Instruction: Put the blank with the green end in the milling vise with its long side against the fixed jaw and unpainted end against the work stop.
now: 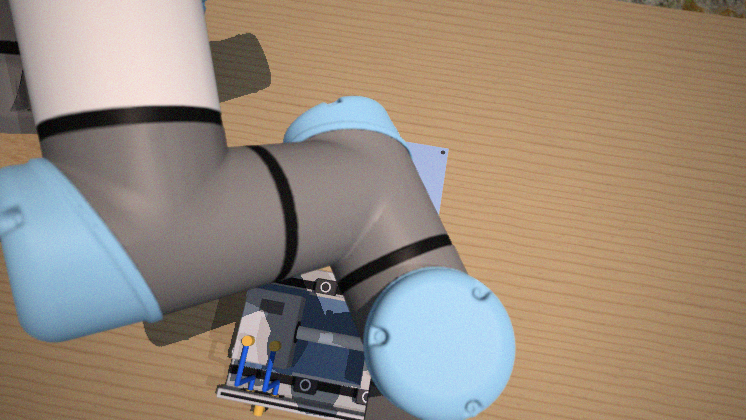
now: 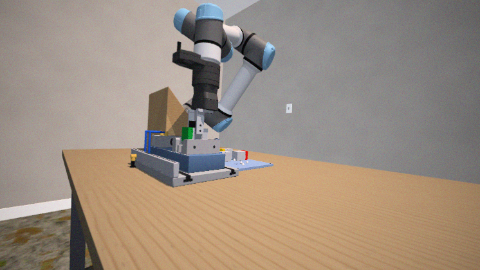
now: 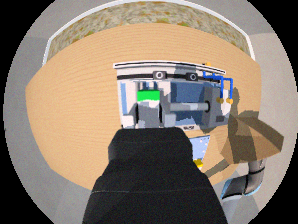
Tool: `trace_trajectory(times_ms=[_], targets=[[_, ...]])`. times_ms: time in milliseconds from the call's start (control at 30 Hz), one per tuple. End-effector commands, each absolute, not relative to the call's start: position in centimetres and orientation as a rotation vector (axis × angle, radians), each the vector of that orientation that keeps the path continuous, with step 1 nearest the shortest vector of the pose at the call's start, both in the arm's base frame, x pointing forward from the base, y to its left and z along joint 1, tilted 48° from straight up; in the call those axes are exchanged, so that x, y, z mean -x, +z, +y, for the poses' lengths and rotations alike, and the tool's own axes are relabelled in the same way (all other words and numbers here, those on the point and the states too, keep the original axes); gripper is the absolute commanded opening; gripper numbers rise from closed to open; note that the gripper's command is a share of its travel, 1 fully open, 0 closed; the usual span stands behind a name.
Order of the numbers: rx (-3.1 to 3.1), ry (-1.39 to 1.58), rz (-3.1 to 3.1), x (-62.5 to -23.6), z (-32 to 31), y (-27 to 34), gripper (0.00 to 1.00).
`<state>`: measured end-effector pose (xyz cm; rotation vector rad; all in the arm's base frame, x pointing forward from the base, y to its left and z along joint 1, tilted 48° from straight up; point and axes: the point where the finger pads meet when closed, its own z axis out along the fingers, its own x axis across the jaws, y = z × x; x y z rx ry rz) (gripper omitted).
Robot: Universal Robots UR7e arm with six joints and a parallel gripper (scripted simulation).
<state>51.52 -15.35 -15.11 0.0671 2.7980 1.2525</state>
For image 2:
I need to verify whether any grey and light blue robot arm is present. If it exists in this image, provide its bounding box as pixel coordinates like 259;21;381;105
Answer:
174;3;275;132

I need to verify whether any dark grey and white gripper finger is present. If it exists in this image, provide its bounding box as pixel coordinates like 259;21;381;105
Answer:
195;109;214;134
188;109;196;128

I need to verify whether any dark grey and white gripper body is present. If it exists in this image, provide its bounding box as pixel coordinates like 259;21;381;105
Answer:
172;41;221;111

